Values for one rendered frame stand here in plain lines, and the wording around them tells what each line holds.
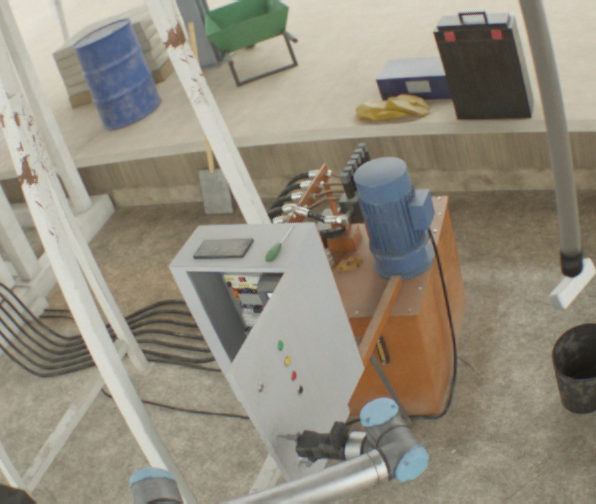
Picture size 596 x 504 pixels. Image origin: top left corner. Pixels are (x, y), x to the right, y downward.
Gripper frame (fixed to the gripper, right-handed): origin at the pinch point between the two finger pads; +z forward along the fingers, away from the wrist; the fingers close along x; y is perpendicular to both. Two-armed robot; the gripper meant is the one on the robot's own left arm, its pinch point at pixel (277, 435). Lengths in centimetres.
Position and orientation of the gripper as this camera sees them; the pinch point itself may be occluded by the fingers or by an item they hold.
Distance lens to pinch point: 195.2
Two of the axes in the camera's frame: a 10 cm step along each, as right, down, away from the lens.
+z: -8.8, 0.2, 4.7
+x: 3.6, -6.0, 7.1
